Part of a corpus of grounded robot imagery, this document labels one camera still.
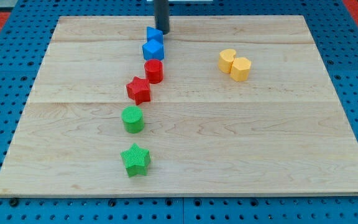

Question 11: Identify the yellow heart block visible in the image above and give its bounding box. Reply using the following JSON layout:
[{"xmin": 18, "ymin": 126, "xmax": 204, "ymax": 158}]
[{"xmin": 218, "ymin": 49, "xmax": 236, "ymax": 74}]

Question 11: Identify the blue triangle block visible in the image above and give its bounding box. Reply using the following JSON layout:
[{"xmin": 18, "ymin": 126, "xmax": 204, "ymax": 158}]
[{"xmin": 146, "ymin": 26, "xmax": 163, "ymax": 44}]

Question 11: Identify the red star block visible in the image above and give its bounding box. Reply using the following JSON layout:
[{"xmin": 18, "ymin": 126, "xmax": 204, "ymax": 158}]
[{"xmin": 126, "ymin": 77, "xmax": 151, "ymax": 105}]

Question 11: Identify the green cylinder block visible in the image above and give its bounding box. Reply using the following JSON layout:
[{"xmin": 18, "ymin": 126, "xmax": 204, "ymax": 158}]
[{"xmin": 121, "ymin": 105, "xmax": 144, "ymax": 134}]

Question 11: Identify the red cylinder block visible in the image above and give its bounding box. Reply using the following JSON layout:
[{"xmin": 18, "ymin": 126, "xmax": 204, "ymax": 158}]
[{"xmin": 144, "ymin": 59, "xmax": 163, "ymax": 84}]

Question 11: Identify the green star block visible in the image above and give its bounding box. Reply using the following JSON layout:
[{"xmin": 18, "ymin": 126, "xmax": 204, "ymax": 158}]
[{"xmin": 120, "ymin": 143, "xmax": 151, "ymax": 177}]

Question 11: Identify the light wooden board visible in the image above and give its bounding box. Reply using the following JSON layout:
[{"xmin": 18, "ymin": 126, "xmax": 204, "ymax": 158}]
[{"xmin": 0, "ymin": 16, "xmax": 358, "ymax": 198}]

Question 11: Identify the blue cube block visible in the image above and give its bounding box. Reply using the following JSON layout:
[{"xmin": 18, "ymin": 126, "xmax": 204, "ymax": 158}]
[{"xmin": 142, "ymin": 39, "xmax": 165, "ymax": 60}]

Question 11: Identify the yellow hexagon block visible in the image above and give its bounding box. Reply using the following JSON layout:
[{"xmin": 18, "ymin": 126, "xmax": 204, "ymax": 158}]
[{"xmin": 230, "ymin": 57, "xmax": 252, "ymax": 82}]

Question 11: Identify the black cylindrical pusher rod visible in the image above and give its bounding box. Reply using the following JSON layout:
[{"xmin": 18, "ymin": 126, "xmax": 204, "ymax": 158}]
[{"xmin": 154, "ymin": 0, "xmax": 170, "ymax": 35}]

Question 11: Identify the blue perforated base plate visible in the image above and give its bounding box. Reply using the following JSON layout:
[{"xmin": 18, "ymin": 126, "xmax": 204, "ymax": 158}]
[{"xmin": 0, "ymin": 0, "xmax": 358, "ymax": 223}]

